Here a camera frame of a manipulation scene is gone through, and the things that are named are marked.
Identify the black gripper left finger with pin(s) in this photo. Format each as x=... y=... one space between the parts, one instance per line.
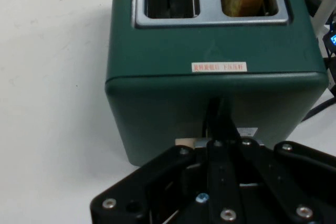
x=147 y=179

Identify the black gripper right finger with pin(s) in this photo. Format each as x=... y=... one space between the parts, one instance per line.
x=288 y=182

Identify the dark green toaster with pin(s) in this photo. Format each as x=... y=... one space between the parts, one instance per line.
x=162 y=98

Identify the black device with blue light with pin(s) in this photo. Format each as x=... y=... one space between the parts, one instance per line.
x=331 y=41

